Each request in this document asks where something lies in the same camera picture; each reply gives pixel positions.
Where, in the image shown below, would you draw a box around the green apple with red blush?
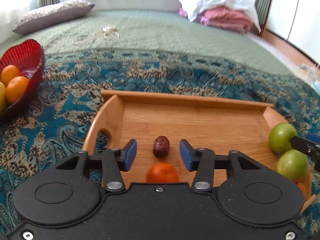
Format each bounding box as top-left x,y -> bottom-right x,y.
276,150 -> 308,182

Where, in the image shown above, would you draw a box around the plain green apple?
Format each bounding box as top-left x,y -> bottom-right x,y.
268,122 -> 297,155

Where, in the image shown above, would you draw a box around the large orange tangerine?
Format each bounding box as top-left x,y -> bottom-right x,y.
296,182 -> 307,202

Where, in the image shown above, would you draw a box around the small orange tangerine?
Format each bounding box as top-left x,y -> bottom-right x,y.
145,163 -> 180,183

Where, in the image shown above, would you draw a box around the red jujube date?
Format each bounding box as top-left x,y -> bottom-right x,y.
152,135 -> 170,158

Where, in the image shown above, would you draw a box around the wooden serving tray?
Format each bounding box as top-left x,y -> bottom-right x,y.
83,90 -> 284,184

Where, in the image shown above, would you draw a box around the teal paisley blanket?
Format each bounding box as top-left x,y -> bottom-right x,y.
1,48 -> 319,234

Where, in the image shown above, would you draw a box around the front orange in bowl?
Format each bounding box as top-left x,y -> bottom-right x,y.
5,76 -> 29,105

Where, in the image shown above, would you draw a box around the orange in bowl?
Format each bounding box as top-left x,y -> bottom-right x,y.
1,64 -> 20,86
5,76 -> 29,105

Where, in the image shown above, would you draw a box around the white wardrobe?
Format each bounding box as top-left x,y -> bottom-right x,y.
266,0 -> 319,62

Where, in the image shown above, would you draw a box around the yellow mango in bowl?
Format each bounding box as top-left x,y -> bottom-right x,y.
0,82 -> 7,114

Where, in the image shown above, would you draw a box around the green quilted mattress cover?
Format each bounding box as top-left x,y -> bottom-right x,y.
1,10 -> 292,75

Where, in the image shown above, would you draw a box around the red glass fruit bowl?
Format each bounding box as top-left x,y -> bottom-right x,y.
1,39 -> 45,120

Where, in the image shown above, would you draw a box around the rear orange in bowl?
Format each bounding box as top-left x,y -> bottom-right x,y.
1,64 -> 20,86

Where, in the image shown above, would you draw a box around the pink folded blanket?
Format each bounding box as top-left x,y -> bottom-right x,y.
177,6 -> 254,34

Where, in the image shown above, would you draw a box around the right green curtain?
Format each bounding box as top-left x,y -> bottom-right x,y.
255,0 -> 272,26

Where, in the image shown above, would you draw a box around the floral grey pillow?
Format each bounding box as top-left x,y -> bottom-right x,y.
11,0 -> 95,35

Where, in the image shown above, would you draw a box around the white coiled cable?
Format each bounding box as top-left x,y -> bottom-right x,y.
71,24 -> 121,46

